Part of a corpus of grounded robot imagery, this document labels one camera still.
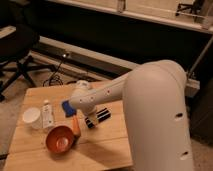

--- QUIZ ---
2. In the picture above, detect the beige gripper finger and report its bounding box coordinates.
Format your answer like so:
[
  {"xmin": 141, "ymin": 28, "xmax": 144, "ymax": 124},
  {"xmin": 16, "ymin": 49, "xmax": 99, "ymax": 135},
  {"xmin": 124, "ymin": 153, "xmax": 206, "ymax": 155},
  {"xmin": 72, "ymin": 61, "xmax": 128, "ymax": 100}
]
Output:
[{"xmin": 90, "ymin": 115, "xmax": 99, "ymax": 126}]

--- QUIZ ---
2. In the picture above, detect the black striped eraser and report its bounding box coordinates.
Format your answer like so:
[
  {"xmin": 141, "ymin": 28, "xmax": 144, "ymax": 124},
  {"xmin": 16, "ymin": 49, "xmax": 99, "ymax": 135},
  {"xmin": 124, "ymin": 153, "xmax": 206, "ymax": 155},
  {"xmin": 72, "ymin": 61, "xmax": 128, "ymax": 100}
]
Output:
[{"xmin": 85, "ymin": 108, "xmax": 111, "ymax": 129}]

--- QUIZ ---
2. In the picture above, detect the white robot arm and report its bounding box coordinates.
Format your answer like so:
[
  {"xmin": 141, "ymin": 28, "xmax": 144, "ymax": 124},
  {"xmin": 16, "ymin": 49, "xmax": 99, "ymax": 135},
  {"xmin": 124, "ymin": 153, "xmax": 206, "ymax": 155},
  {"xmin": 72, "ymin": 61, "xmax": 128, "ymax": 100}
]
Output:
[{"xmin": 69, "ymin": 60, "xmax": 194, "ymax": 171}]

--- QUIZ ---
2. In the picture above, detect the white ceramic cup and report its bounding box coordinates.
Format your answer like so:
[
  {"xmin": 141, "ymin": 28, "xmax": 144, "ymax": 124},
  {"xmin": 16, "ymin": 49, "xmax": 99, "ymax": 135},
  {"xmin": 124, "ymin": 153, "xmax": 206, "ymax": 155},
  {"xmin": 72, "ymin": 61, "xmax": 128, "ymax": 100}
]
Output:
[{"xmin": 22, "ymin": 107, "xmax": 42, "ymax": 129}]

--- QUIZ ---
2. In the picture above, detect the copper metal bowl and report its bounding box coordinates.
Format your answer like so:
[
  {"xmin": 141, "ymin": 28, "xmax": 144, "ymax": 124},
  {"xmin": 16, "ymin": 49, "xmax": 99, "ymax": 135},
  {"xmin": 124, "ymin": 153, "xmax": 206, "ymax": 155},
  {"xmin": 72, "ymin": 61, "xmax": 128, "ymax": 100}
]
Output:
[{"xmin": 45, "ymin": 125, "xmax": 75, "ymax": 154}]

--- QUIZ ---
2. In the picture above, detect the white glue bottle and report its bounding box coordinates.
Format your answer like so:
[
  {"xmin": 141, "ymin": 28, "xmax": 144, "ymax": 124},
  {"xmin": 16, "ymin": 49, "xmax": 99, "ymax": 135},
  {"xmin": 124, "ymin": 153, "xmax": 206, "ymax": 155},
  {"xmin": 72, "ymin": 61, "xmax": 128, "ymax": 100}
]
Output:
[{"xmin": 42, "ymin": 100, "xmax": 54, "ymax": 131}]

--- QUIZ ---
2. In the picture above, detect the black office chair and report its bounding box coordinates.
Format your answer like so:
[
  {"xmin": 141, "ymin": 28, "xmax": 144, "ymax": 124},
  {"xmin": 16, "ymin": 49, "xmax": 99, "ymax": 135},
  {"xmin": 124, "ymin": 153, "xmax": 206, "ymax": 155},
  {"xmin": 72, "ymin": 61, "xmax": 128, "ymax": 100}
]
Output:
[{"xmin": 0, "ymin": 24, "xmax": 56, "ymax": 102}]

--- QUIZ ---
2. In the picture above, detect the black chair in background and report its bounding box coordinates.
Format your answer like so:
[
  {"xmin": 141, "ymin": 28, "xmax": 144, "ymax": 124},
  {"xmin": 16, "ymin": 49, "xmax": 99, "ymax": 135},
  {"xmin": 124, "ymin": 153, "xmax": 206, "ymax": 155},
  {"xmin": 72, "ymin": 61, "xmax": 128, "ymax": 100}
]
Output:
[{"xmin": 175, "ymin": 0, "xmax": 207, "ymax": 16}]

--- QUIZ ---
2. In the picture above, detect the blue orange-handled brush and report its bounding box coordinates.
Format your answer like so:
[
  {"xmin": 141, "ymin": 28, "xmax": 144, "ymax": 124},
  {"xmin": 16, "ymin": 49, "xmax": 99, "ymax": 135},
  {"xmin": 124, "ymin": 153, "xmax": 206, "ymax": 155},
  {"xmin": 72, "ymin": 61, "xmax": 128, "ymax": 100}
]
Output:
[{"xmin": 62, "ymin": 101, "xmax": 81, "ymax": 137}]

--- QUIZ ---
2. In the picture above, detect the black cable on floor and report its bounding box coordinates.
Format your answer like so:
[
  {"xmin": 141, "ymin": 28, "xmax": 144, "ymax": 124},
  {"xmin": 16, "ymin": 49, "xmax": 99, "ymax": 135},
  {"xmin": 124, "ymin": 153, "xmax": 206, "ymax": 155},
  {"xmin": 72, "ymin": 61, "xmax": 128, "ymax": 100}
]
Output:
[{"xmin": 42, "ymin": 53, "xmax": 79, "ymax": 88}]

